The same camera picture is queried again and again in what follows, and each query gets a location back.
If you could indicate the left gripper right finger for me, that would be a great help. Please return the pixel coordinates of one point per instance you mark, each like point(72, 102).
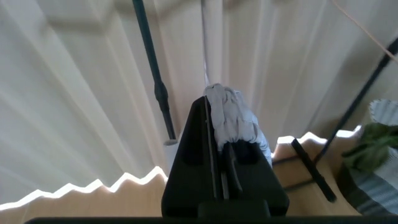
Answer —
point(258, 186)

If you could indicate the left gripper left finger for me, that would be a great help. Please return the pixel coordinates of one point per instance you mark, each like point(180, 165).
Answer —
point(186, 174)

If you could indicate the pale grey shorts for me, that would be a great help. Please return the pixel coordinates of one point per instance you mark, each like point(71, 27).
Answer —
point(233, 118)

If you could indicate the green printed shirt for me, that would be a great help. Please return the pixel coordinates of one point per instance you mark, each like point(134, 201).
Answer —
point(373, 146)

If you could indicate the pink clothes hanger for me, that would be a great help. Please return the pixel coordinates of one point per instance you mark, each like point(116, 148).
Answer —
point(367, 31)

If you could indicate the white laundry basket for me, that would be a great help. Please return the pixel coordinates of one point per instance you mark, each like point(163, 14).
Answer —
point(382, 186)

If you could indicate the black clothes rack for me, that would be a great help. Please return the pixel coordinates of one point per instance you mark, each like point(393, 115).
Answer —
point(150, 46)

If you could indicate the beige curtain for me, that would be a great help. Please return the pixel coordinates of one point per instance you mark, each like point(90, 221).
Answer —
point(77, 93)

